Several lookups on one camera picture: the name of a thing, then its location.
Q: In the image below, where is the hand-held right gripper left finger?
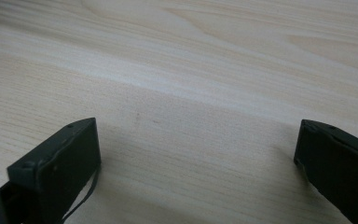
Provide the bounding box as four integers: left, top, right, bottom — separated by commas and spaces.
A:
0, 117, 103, 224

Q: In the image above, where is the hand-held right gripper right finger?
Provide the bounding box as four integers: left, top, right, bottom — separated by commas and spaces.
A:
293, 119, 358, 224

